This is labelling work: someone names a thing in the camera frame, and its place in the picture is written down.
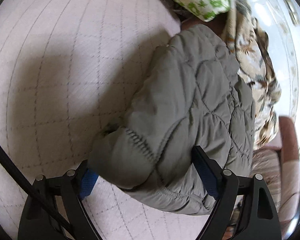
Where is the grey quilted puffer jacket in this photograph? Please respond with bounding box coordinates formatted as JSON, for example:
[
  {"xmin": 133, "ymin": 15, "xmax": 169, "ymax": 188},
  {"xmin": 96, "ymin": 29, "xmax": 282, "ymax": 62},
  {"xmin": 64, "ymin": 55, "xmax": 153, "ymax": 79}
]
[{"xmin": 88, "ymin": 24, "xmax": 255, "ymax": 215}]

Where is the brown pink sofa armrest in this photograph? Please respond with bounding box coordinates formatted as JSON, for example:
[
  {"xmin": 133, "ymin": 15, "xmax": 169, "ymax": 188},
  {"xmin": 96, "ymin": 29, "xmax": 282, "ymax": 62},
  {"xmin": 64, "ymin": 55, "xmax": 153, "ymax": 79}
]
[{"xmin": 279, "ymin": 116, "xmax": 300, "ymax": 228}]

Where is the striped brown sofa cushion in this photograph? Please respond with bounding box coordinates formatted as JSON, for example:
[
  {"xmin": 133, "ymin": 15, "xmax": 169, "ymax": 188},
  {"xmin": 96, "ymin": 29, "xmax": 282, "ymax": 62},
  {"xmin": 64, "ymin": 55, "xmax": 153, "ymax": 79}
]
[{"xmin": 227, "ymin": 147, "xmax": 283, "ymax": 238}]

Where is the pink quilted bed cover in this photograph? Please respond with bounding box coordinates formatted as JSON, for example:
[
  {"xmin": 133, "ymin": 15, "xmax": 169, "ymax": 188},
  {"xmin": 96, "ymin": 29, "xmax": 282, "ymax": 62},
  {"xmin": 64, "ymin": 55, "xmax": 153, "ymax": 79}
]
[{"xmin": 0, "ymin": 0, "xmax": 216, "ymax": 240}]

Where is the leaf print fleece blanket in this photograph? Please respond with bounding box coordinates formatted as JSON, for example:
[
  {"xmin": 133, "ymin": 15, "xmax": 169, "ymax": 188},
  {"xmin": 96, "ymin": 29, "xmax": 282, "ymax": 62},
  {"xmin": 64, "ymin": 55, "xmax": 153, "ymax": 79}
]
[{"xmin": 222, "ymin": 0, "xmax": 281, "ymax": 150}]

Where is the black cable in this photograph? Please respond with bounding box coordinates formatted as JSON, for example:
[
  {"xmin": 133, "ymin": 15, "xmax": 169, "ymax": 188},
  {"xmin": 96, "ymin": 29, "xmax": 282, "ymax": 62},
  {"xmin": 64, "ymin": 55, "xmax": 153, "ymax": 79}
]
[{"xmin": 0, "ymin": 132, "xmax": 73, "ymax": 240}]

